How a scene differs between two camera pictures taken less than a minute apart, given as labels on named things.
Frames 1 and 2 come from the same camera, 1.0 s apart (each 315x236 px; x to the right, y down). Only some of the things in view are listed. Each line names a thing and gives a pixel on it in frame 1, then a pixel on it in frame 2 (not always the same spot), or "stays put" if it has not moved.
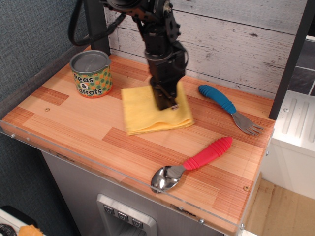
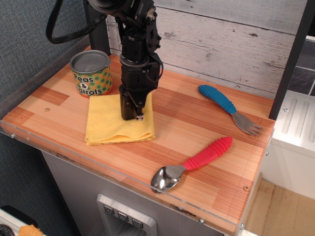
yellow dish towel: (141, 113) → (105, 125)
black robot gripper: (167, 67) → (140, 74)
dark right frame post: (289, 76) stays put
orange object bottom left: (30, 230) stays put
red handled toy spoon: (165, 177) stays put
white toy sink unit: (290, 162) stays put
